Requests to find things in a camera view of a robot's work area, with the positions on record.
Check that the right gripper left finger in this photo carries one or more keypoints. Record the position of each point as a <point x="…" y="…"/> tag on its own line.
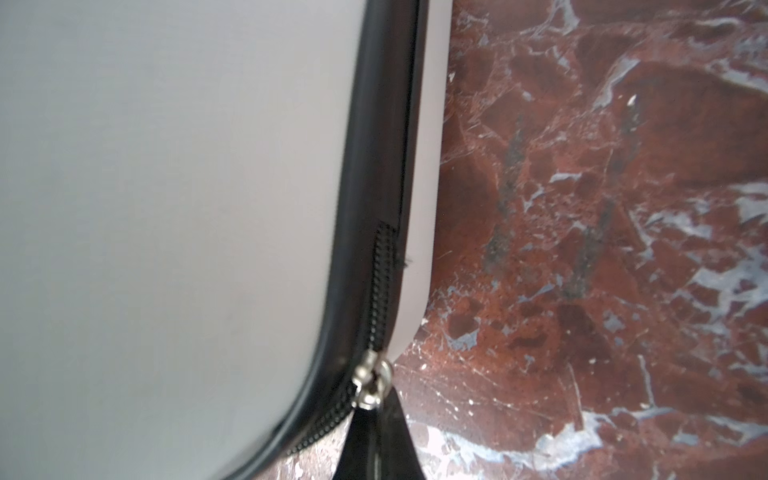
<point x="357" y="460"/>

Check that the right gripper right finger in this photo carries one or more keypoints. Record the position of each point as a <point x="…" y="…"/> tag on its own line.
<point x="396" y="457"/>

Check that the black and white suitcase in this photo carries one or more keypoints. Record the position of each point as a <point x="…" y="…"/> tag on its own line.
<point x="217" y="226"/>

